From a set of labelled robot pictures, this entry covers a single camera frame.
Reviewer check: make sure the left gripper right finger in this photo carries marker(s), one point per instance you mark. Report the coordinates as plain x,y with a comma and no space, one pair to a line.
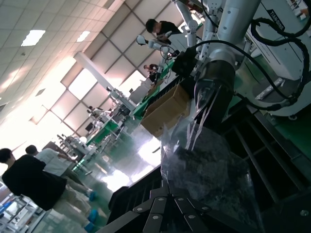
189,216

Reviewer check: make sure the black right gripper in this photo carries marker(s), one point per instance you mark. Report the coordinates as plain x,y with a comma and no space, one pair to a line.
221,77

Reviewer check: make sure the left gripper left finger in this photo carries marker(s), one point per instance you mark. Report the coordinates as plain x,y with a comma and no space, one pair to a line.
150,216

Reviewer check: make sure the grey translucent antistatic bag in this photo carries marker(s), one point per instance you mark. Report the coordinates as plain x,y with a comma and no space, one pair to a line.
230,206

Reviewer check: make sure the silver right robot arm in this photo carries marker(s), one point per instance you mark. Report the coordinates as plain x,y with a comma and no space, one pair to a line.
230,24

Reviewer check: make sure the black slotted plastic container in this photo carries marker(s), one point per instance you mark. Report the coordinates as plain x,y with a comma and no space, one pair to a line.
267,157

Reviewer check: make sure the printed brown cardboard carton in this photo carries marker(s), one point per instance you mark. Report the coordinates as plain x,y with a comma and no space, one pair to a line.
165,111

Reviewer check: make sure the seated person dark clothes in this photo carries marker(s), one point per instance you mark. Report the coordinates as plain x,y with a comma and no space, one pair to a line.
152,72

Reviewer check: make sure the man with glasses black shirt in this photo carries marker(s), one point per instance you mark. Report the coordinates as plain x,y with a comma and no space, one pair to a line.
167,28

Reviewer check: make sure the person in white shirt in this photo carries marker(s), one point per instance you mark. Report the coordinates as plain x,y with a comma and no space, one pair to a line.
52,161

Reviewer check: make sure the person in black shirt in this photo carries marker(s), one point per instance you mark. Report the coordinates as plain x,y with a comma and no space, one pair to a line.
29,182

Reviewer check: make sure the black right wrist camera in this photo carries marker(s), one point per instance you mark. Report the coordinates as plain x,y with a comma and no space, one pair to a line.
183,63

